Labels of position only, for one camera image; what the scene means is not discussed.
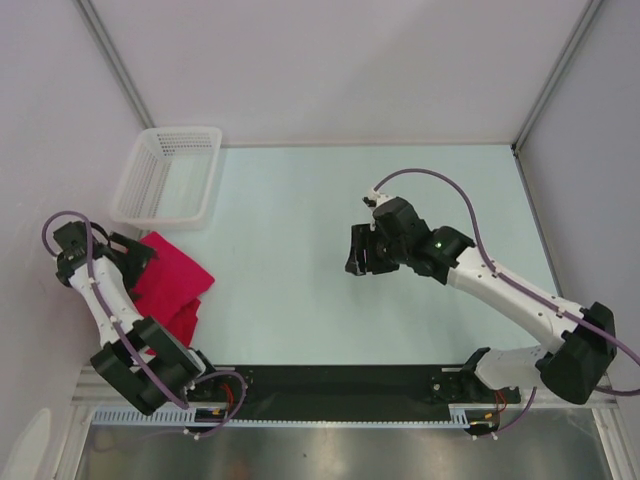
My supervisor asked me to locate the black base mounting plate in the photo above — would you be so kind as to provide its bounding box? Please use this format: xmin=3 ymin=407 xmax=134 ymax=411
xmin=184 ymin=364 xmax=521 ymax=422

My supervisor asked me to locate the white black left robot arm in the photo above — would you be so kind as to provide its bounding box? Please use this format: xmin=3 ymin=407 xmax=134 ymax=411
xmin=53 ymin=219 xmax=221 ymax=416

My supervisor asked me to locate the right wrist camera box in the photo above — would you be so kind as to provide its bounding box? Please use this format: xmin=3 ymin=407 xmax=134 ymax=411
xmin=362 ymin=188 xmax=393 ymax=211

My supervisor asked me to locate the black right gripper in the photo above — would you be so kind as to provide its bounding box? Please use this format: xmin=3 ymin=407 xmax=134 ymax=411
xmin=344 ymin=223 xmax=409 ymax=276

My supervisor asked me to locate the crimson red t shirt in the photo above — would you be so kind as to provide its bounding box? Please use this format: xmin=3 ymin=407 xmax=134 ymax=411
xmin=132 ymin=232 xmax=215 ymax=325

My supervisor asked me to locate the aluminium frame rail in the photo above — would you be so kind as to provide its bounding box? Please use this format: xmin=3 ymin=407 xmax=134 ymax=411
xmin=71 ymin=365 xmax=618 ymax=409

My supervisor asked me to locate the red folded t shirt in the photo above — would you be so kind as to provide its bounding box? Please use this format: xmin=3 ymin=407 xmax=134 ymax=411
xmin=167 ymin=299 xmax=201 ymax=347

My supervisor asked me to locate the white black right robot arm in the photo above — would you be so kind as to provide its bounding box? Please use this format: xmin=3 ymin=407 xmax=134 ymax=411
xmin=345 ymin=194 xmax=617 ymax=405

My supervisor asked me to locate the white slotted cable duct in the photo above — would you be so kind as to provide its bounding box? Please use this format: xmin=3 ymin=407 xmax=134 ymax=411
xmin=91 ymin=406 xmax=494 ymax=429

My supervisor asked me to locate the white perforated plastic basket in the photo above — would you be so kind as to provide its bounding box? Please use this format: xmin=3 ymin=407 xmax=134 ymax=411
xmin=109 ymin=126 xmax=223 ymax=230

